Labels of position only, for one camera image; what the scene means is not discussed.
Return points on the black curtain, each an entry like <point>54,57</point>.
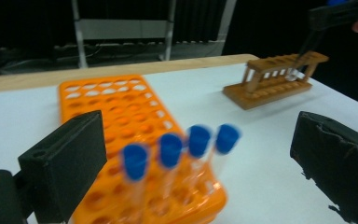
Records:
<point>199,18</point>

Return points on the orange plastic test tube rack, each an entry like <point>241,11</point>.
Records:
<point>219,199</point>

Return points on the grey power strip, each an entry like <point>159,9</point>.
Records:
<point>112,46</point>

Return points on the wooden test tube rack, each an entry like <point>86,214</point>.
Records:
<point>261,99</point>

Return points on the white stand post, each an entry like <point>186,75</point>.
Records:
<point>227,21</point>

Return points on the grey metal frame stand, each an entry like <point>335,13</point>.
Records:
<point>121,29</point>

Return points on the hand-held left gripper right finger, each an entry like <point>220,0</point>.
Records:
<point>338,158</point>

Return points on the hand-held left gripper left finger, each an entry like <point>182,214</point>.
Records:
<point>65,161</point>

